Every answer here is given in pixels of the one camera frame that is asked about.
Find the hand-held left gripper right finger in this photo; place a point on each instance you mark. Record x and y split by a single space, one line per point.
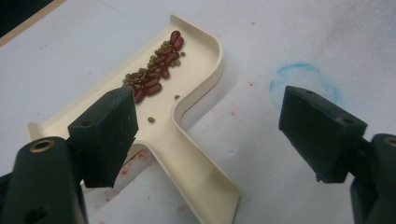
320 133

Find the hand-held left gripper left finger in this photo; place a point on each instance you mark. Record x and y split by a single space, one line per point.
106 137

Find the cream plastic dustpan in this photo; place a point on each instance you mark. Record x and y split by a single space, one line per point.
186 161

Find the wooden table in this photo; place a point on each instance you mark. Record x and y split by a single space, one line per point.
31 21

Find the white table cover sheet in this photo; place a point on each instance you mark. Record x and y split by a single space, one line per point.
295 46

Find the pile of red green beans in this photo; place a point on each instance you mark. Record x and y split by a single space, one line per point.
155 71

